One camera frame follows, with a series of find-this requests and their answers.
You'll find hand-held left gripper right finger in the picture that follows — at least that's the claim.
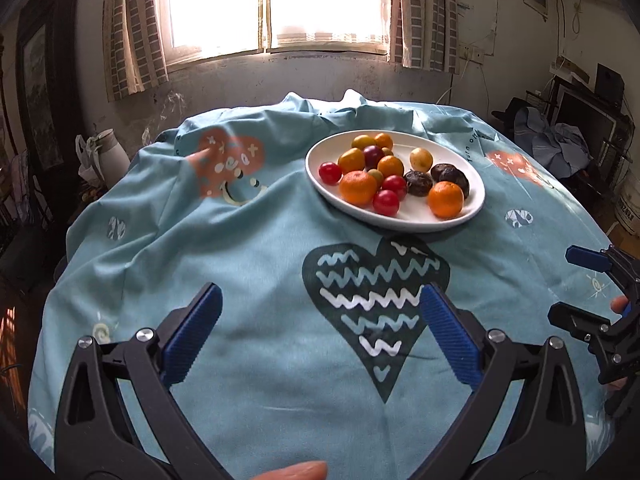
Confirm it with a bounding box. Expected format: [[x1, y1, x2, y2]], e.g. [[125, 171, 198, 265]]
[[419, 282, 587, 480]]

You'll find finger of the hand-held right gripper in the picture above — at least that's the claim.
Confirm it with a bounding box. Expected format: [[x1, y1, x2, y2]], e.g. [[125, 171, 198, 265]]
[[547, 301, 623, 343], [566, 245, 640, 291]]

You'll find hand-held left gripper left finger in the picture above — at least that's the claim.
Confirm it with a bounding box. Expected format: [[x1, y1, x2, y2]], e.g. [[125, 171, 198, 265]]
[[54, 282, 224, 480]]

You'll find white oval plate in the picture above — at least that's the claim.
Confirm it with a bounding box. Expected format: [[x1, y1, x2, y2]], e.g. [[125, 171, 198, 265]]
[[305, 130, 487, 233]]

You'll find dark water chestnut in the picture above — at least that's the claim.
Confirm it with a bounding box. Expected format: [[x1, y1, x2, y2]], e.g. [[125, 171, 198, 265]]
[[404, 170, 434, 197], [431, 162, 471, 200]]

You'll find pale yellow round fruit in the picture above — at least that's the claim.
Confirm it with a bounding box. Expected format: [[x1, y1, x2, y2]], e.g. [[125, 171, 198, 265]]
[[409, 147, 434, 172]]

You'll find yellow-orange tomato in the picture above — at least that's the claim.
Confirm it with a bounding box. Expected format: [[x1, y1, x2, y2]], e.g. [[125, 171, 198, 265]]
[[338, 148, 366, 173]]

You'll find person's left hand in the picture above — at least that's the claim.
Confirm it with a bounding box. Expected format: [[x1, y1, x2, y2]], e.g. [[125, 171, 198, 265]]
[[245, 460, 329, 480]]

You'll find white bucket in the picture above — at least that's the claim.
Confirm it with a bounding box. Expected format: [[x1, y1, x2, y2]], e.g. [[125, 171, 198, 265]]
[[615, 170, 640, 238]]

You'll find light blue printed tablecloth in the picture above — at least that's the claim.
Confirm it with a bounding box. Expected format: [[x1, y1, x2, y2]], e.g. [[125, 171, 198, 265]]
[[27, 89, 621, 480]]

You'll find blue cloth pile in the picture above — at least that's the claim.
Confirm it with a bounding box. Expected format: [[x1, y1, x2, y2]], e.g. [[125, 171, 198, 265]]
[[515, 107, 593, 181]]

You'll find orange tangerine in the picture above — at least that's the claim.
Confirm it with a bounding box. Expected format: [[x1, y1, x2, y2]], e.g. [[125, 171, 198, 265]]
[[339, 170, 379, 206], [427, 180, 465, 219]]

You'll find black box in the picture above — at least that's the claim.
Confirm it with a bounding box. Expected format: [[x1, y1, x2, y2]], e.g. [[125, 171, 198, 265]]
[[595, 62, 626, 108]]

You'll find white jug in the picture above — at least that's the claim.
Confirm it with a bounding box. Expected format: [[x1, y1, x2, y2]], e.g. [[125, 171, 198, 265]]
[[95, 129, 132, 188]]

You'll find white plastic bag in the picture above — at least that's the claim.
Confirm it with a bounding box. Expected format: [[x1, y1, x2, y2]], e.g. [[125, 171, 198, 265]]
[[75, 134, 108, 186]]

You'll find dark wooden cabinet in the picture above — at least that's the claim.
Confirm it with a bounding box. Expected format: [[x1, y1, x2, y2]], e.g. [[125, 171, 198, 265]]
[[15, 0, 83, 176]]

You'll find brick pattern curtain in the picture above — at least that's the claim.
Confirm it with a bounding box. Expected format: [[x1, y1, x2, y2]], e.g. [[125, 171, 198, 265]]
[[102, 0, 171, 102], [389, 0, 461, 75]]

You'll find bright window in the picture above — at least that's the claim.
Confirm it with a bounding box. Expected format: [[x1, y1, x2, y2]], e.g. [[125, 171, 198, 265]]
[[165, 0, 393, 56]]

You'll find white cable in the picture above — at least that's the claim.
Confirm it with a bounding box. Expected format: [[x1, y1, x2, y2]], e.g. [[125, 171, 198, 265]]
[[436, 60, 493, 133]]

